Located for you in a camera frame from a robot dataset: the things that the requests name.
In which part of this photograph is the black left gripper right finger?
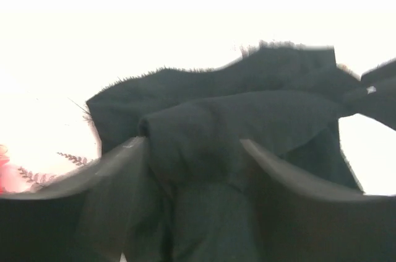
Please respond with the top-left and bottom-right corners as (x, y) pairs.
(241, 139), (395, 261)

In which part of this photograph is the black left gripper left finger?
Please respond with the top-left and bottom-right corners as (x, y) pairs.
(1, 138), (145, 261)

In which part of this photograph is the black t-shirt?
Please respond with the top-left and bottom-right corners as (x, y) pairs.
(87, 46), (395, 261)

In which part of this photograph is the floral patterned table mat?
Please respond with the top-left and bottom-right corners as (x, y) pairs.
(1, 0), (395, 195)

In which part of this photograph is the large red plastic tray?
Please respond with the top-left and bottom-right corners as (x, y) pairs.
(1, 144), (12, 194)

